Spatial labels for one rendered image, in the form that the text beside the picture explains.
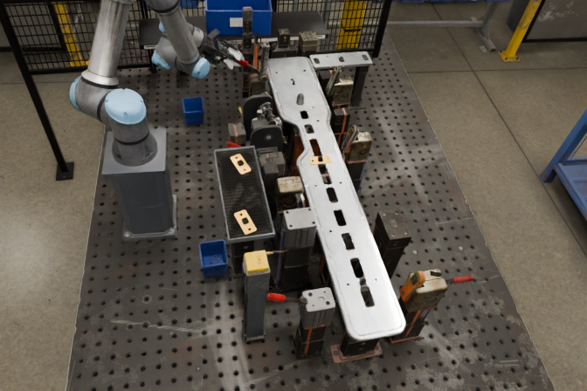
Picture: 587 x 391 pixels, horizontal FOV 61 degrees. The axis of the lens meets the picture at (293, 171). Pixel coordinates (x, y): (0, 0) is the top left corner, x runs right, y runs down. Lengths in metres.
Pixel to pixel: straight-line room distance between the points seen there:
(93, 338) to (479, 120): 3.02
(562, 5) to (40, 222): 4.06
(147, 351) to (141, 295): 0.21
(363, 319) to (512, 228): 1.91
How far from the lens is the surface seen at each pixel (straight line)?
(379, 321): 1.58
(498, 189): 3.50
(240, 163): 1.65
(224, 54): 2.00
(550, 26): 4.76
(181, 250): 2.02
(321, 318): 1.55
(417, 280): 1.56
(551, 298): 3.15
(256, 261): 1.44
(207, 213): 2.11
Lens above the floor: 2.39
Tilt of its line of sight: 48 degrees down
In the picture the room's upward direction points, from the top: 7 degrees clockwise
